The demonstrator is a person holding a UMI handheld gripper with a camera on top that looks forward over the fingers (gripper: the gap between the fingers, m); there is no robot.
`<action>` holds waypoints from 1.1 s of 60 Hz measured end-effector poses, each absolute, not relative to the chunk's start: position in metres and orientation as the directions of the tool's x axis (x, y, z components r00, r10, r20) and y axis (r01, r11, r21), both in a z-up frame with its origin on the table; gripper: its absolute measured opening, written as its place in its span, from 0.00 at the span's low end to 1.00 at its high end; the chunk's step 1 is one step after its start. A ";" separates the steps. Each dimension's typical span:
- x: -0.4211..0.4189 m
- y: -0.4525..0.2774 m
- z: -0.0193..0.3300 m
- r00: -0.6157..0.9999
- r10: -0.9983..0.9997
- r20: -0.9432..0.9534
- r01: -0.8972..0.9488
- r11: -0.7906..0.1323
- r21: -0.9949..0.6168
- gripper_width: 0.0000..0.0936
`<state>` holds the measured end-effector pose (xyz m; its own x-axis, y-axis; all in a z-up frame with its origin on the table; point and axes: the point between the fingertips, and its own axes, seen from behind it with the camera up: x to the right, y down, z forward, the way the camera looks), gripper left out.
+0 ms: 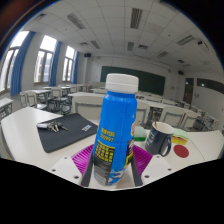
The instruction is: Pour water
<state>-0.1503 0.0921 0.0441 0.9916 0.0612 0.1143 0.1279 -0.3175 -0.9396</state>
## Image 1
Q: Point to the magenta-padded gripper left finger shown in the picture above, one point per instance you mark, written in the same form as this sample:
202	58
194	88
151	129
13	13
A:
83	160

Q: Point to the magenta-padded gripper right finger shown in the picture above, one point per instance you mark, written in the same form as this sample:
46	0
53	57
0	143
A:
143	160

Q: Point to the blue drink bottle white cap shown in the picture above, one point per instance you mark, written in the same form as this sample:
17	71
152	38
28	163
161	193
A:
115	126

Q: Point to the dark blue mug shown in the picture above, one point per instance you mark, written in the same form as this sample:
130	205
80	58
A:
156	140

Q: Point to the black mouse pad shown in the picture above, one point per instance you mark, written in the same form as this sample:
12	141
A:
71	133

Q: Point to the flat round red coaster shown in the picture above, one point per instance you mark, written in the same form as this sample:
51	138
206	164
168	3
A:
181	151

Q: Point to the wooden stir stick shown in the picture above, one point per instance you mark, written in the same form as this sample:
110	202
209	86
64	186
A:
154	120

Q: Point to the yellow and green sponge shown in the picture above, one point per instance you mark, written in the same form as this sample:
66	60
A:
180	136

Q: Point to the bunch of keys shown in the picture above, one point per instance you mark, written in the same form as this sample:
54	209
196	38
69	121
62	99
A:
51	126

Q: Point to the white classroom chairs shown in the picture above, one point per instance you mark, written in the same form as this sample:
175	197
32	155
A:
88	108

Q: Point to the white classroom desks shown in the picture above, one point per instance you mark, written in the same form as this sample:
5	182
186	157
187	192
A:
83	95

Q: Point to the dark green chalkboard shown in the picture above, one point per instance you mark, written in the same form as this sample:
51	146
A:
150	81

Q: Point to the dark classroom door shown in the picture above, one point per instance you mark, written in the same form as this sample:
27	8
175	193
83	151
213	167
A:
188	90

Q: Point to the blue curtain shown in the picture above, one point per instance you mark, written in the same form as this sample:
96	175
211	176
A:
20	66
75	68
55	65

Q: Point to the large classroom window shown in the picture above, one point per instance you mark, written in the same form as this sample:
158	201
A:
13	60
45	60
68	65

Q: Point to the ceiling lights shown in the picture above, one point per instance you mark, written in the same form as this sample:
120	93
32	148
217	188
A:
136	16

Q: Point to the black wall speaker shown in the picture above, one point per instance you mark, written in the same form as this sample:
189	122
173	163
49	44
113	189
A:
87	55
180	72

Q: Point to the dark high wall window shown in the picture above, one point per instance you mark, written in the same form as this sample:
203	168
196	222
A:
210	85

